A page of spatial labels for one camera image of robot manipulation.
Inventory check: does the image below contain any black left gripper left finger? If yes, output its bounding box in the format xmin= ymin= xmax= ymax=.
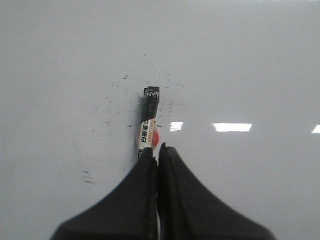
xmin=51 ymin=147 xmax=158 ymax=240

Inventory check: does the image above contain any white whiteboard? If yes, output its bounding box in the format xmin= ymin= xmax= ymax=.
xmin=0 ymin=0 xmax=320 ymax=240

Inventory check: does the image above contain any whiteboard marker with label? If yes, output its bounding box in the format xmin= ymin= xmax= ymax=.
xmin=136 ymin=86 xmax=160 ymax=159

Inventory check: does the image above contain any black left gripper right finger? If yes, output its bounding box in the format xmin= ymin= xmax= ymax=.
xmin=157 ymin=143 xmax=275 ymax=240

